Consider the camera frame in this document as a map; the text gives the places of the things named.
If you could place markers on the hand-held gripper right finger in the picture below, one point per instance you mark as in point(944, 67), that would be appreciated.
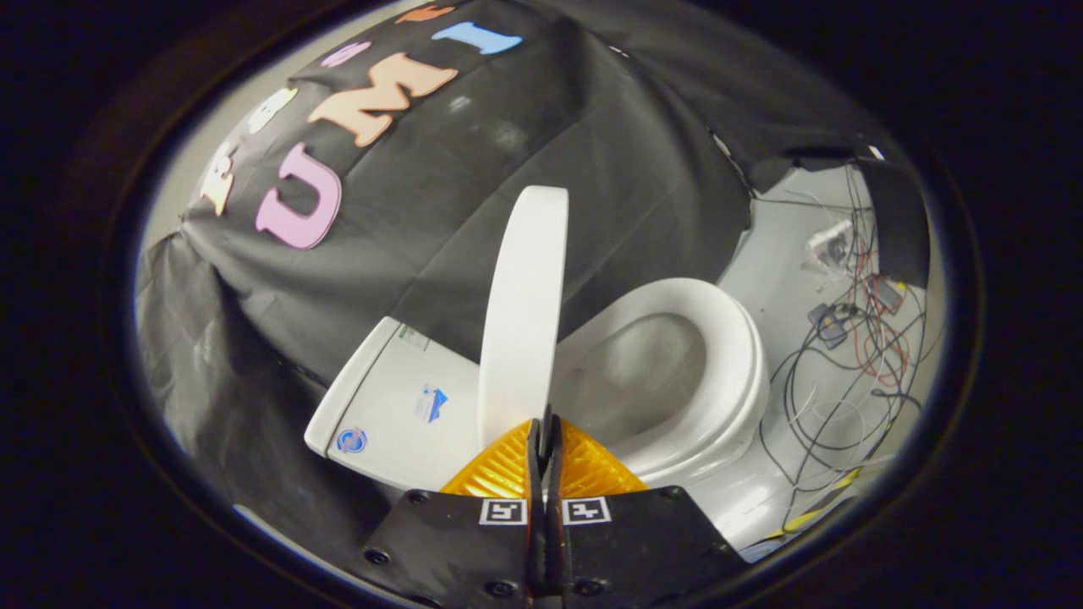
point(634, 550)

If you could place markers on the white toilet with tank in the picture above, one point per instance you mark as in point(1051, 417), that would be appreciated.
point(398, 381)

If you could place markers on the white toilet lid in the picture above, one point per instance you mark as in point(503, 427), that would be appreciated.
point(525, 304)

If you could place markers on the black backdrop cloth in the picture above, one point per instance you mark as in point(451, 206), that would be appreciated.
point(550, 127)

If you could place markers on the white toilet seat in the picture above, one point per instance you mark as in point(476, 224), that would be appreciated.
point(736, 338)

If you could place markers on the black power adapter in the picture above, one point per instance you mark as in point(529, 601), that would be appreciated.
point(829, 326)
point(887, 294)

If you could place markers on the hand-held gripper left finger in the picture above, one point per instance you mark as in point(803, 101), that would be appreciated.
point(461, 550)

